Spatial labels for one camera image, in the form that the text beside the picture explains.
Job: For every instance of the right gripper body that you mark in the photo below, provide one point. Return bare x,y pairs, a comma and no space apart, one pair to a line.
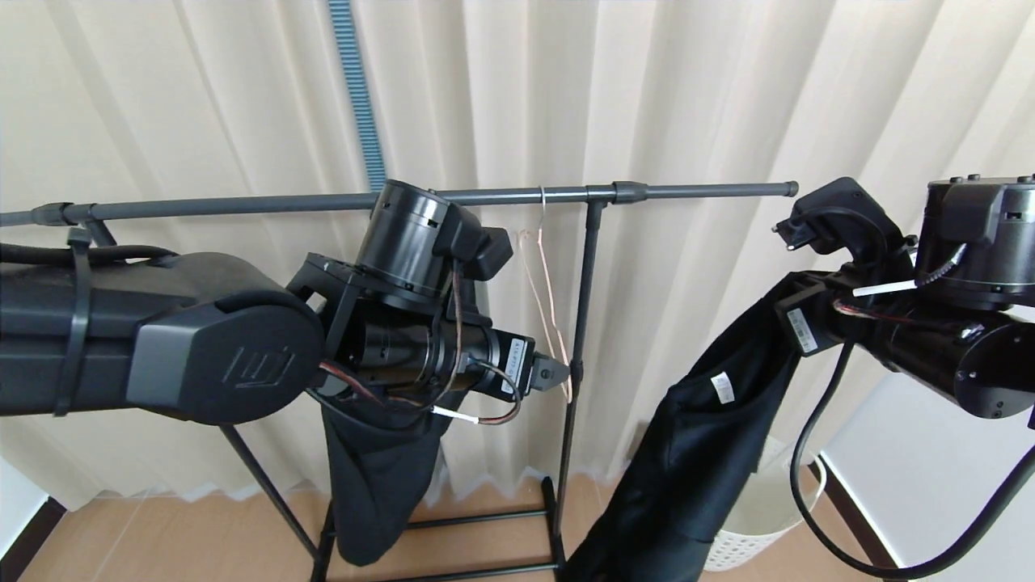
970,364

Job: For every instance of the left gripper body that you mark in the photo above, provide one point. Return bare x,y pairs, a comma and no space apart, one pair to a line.
404,356

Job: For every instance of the pink clothes hanger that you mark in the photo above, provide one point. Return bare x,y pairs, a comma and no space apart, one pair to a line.
550,299

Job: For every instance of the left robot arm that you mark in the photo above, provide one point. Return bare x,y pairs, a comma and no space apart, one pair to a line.
202,356

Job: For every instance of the black clothes rack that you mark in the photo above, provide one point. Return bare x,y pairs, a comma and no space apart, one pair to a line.
242,202

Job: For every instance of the white laundry basket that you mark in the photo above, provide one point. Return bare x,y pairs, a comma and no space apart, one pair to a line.
768,517

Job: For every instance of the beige curtain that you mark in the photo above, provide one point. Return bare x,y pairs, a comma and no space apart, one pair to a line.
687,97
162,97

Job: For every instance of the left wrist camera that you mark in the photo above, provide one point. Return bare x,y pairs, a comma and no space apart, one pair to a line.
485,250

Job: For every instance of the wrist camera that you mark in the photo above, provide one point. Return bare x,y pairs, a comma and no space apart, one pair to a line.
485,250
841,214

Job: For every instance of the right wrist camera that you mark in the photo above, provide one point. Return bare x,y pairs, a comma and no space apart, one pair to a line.
841,214

